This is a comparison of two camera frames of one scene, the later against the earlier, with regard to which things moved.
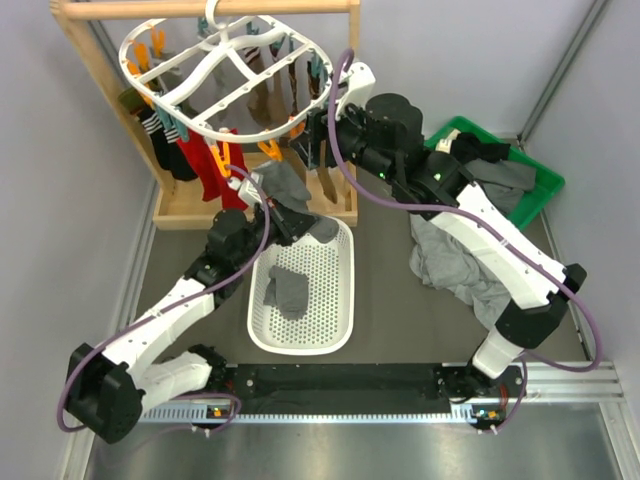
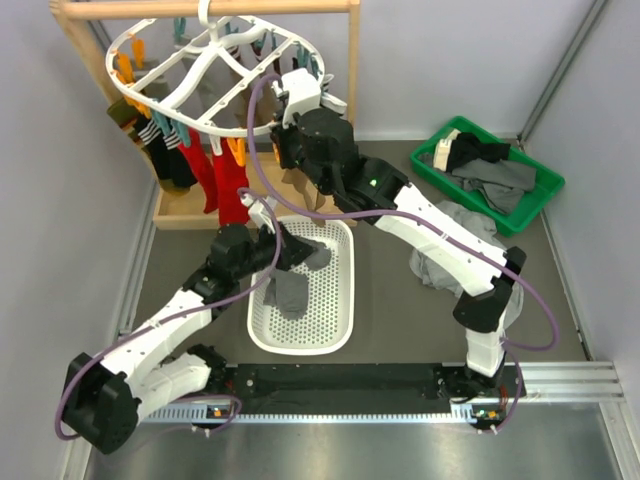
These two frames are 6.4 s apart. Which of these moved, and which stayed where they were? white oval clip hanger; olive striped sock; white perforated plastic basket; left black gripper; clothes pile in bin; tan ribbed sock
Moved: olive striped sock; left black gripper; tan ribbed sock
Stayed: white oval clip hanger; clothes pile in bin; white perforated plastic basket
